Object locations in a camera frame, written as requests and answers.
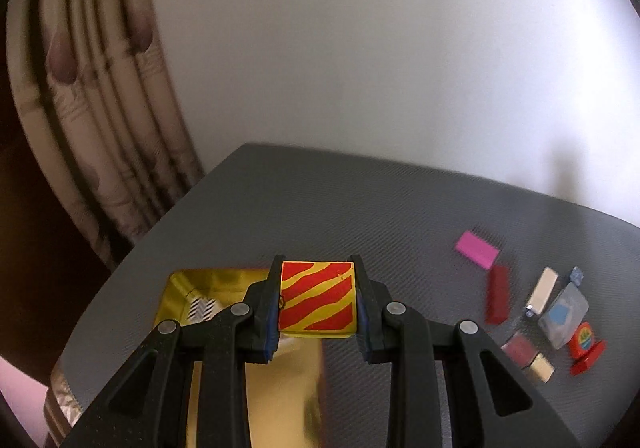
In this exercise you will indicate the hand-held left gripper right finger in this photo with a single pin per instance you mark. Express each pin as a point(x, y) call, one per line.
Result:
point(364, 323)

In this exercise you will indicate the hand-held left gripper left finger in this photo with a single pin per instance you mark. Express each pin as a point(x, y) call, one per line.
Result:
point(272, 323)

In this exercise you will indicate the red yellow striped block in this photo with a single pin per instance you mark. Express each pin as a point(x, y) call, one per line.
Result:
point(317, 298)

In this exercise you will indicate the red tin box gold inside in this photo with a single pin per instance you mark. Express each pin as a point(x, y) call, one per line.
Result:
point(295, 388)

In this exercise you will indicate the dark red rectangular block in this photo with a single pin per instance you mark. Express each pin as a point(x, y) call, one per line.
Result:
point(498, 295)

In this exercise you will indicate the orange-red toy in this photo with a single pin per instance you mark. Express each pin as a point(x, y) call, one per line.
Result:
point(586, 350)

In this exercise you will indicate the black white zigzag block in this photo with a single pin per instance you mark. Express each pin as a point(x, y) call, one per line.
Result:
point(202, 310)

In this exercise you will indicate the pink rectangular block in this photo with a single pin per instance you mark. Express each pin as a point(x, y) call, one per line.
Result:
point(476, 249)

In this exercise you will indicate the beige block with clear cap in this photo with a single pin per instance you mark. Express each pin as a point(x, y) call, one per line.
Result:
point(542, 290)

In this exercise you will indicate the clear plastic box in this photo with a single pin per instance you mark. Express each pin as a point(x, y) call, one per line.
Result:
point(564, 315)

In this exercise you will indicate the beige patterned bedspread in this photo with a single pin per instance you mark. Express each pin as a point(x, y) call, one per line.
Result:
point(62, 403)

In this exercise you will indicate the beige patterned curtain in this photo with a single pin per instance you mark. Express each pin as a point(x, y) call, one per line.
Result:
point(115, 127)

